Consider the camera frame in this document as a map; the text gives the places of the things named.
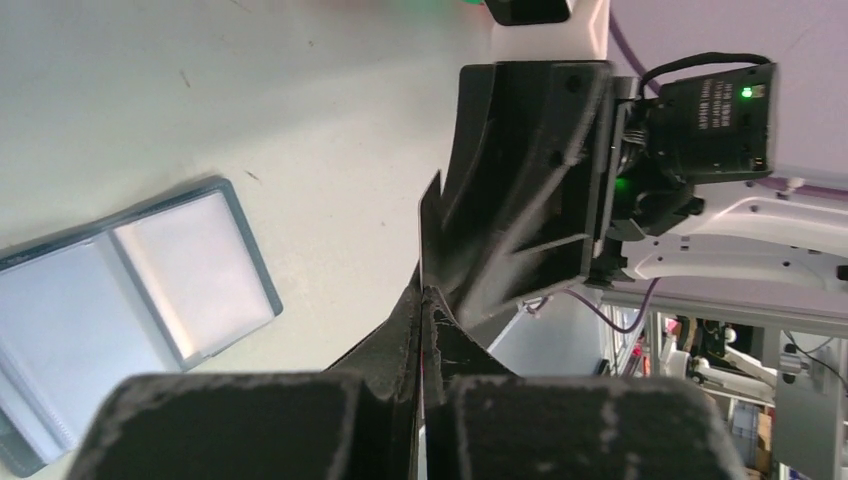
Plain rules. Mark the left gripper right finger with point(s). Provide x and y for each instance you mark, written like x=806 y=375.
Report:
x=484 y=422

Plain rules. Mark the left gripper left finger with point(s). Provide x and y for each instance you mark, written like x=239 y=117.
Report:
x=357 y=419

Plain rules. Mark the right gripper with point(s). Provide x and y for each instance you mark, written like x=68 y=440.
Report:
x=530 y=227

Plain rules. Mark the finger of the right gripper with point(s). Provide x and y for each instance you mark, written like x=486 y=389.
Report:
x=492 y=112

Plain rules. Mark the blue leather card holder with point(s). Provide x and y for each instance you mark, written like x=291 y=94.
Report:
x=158 y=287

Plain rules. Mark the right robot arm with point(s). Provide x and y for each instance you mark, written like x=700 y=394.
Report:
x=790 y=227

